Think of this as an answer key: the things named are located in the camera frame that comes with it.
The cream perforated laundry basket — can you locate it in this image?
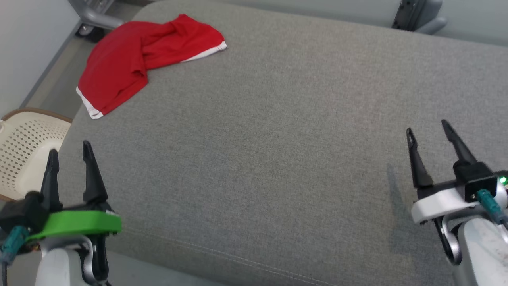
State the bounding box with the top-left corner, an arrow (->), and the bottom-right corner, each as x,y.
0,108 -> 74,203

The grey fabric sofa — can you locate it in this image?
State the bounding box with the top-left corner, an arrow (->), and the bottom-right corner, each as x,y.
60,0 -> 508,286

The grey partition foot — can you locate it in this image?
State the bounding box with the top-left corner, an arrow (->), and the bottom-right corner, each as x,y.
415,0 -> 448,34
67,0 -> 124,42

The black cable teal connector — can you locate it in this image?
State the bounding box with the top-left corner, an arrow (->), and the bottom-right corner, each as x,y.
476,189 -> 508,228
0,226 -> 29,266

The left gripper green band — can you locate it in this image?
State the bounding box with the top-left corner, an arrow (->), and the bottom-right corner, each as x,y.
26,140 -> 123,242

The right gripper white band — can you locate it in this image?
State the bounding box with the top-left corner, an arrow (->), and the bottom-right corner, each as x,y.
406,119 -> 508,225

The red shorts white trim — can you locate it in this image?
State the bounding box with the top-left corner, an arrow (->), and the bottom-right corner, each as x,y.
76,14 -> 228,120

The dark metal bracket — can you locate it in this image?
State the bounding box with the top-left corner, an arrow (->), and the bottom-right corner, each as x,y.
392,0 -> 417,30

